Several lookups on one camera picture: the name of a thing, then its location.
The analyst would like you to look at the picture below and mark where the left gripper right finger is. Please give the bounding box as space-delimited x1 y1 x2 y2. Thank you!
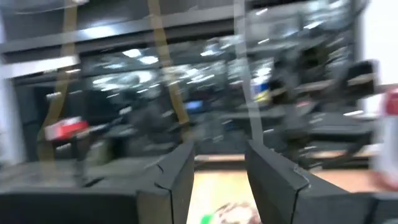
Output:
245 139 376 224

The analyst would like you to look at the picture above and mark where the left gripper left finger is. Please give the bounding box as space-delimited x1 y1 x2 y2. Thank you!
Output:
136 140 196 224

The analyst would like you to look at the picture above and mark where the chocolate frosted toy donut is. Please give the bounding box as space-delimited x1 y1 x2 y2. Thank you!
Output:
214 201 262 224

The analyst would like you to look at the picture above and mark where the red box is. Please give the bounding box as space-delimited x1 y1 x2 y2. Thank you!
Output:
45 117 90 141

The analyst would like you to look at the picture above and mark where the yellow cable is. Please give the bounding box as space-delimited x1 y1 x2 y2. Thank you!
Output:
36 0 79 162
147 0 192 142

